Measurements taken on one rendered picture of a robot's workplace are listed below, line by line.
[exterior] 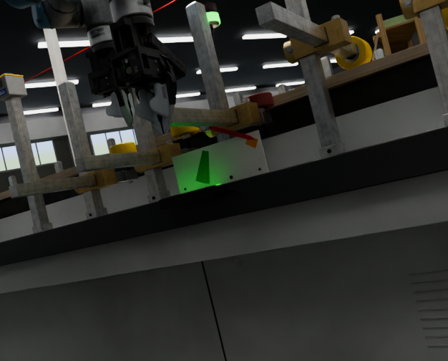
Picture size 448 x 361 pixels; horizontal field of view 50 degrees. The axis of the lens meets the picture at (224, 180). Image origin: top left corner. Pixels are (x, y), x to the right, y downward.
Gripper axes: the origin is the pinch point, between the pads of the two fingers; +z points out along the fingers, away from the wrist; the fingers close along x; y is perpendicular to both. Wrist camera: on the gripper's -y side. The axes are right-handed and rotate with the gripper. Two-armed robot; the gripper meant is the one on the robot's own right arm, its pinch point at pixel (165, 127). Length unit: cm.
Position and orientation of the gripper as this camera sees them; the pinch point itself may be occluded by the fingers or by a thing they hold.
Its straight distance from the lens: 92.1
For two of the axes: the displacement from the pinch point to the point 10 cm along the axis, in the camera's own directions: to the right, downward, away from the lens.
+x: 8.2, -2.2, -5.3
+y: -5.2, 0.8, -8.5
